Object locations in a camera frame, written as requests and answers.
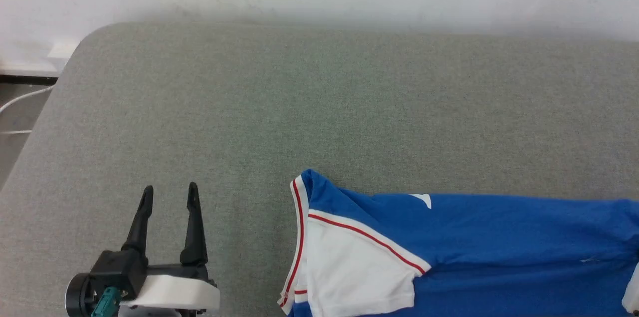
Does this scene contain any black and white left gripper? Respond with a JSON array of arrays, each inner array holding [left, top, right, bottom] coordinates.
[[65, 182, 221, 317]]

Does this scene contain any blue and white jersey shirt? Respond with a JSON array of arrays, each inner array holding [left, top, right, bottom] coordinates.
[[277, 169, 639, 317]]

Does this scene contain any black baseboard strip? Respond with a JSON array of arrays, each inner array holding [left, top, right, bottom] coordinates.
[[0, 74, 60, 86]]

